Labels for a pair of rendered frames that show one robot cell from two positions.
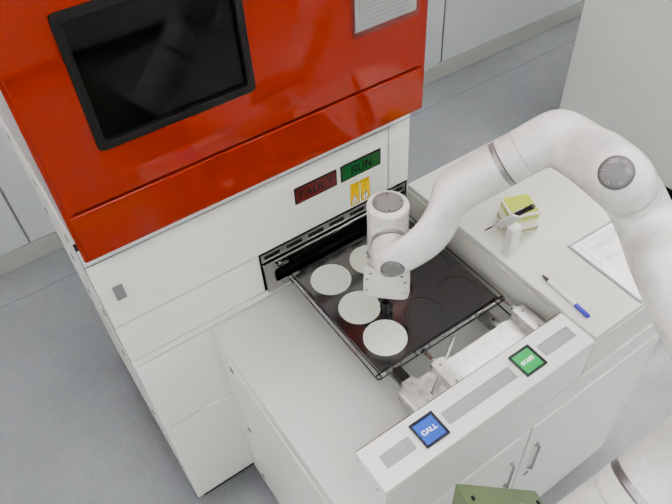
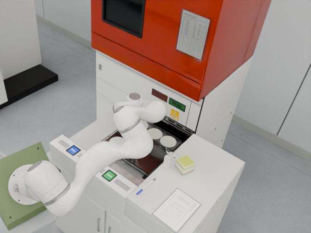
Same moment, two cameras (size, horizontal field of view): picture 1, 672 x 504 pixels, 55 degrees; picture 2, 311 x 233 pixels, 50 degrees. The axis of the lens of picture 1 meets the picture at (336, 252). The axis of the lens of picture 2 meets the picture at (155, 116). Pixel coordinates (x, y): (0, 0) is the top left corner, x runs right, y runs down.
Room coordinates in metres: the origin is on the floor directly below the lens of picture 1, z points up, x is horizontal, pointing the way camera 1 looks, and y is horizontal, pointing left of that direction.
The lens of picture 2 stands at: (0.40, -1.43, 2.30)
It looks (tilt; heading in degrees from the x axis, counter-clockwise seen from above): 40 degrees down; 63
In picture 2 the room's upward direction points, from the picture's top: 8 degrees clockwise
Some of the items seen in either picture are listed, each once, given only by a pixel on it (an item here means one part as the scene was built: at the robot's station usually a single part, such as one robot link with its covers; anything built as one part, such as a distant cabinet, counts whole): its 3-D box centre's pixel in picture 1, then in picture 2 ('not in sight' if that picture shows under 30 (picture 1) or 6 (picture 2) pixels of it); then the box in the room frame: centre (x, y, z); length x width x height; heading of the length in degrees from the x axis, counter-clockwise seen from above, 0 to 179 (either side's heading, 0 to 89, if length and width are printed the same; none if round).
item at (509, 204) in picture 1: (518, 214); (184, 165); (1.11, -0.45, 1.00); 0.07 x 0.07 x 0.07; 10
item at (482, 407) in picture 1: (477, 411); (91, 172); (0.66, -0.27, 0.89); 0.55 x 0.09 x 0.14; 122
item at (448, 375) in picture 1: (448, 375); not in sight; (0.74, -0.22, 0.89); 0.08 x 0.03 x 0.03; 32
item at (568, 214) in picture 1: (537, 240); (188, 187); (1.12, -0.51, 0.89); 0.62 x 0.35 x 0.14; 32
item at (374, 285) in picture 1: (387, 273); not in sight; (0.93, -0.11, 1.03); 0.10 x 0.07 x 0.11; 78
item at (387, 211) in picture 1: (387, 227); (133, 106); (0.92, -0.11, 1.17); 0.09 x 0.08 x 0.13; 179
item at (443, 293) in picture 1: (393, 286); (143, 142); (1.00, -0.13, 0.90); 0.34 x 0.34 x 0.01; 32
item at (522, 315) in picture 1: (529, 321); (139, 185); (0.87, -0.43, 0.89); 0.08 x 0.03 x 0.03; 32
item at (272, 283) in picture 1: (338, 240); (161, 124); (1.17, -0.01, 0.89); 0.44 x 0.02 x 0.10; 122
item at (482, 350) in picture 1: (473, 365); (115, 172); (0.78, -0.29, 0.87); 0.36 x 0.08 x 0.03; 122
